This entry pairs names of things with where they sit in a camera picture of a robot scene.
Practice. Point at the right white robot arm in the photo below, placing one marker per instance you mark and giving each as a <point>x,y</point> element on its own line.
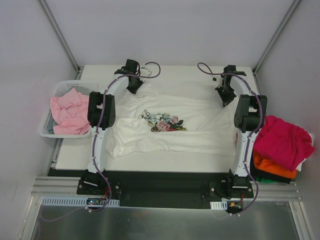
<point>248,120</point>

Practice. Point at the white plastic laundry basket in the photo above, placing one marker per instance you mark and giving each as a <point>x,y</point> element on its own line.
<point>66,116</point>

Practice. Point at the aluminium rail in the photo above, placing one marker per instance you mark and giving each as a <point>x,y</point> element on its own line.
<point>61,182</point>

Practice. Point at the pink t shirt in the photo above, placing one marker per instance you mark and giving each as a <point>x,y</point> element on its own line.
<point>70,112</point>

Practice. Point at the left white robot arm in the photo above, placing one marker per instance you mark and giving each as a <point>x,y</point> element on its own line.
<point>101,116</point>

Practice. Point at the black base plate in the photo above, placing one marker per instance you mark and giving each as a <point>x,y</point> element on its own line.
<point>174,201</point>

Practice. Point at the left white cable duct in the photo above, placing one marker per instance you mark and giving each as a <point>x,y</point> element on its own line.
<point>65,201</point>

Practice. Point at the black t shirt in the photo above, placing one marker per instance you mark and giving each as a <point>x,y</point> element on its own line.
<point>263,174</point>

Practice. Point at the green t shirt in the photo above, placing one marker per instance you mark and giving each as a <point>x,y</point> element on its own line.
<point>264,180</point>

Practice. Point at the orange t shirt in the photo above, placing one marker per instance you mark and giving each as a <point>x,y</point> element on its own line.
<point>266,165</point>

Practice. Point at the white floral t shirt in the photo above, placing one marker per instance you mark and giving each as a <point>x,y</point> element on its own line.
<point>148,122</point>

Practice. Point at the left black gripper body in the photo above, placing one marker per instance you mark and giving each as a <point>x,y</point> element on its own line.
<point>135,83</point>

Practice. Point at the magenta t shirt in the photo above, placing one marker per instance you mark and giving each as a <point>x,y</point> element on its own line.
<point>284,143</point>

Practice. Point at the right white cable duct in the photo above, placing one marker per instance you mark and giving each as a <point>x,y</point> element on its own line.
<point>219,205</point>

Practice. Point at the aluminium frame post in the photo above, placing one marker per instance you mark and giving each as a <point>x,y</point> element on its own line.
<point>277,33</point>
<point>57,31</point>

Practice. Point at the white cable duct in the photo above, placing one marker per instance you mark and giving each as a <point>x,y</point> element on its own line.
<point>219,205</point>
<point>65,201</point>

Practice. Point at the left aluminium frame post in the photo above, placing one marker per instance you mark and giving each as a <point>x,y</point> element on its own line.
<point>57,31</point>

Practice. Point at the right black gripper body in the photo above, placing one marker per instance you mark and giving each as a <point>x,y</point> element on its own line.
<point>225,92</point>

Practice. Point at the right aluminium frame post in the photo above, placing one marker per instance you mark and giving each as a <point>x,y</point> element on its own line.
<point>277,33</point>

